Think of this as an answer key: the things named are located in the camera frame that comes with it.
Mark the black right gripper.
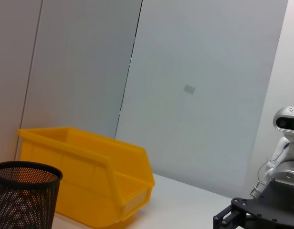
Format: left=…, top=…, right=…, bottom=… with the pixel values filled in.
left=213, top=181, right=294, bottom=229

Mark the black mesh pen holder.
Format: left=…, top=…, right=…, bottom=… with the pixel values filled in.
left=0, top=161, right=63, bottom=229

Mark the yellow plastic bin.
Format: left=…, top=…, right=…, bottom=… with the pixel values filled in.
left=17, top=126, right=155, bottom=229

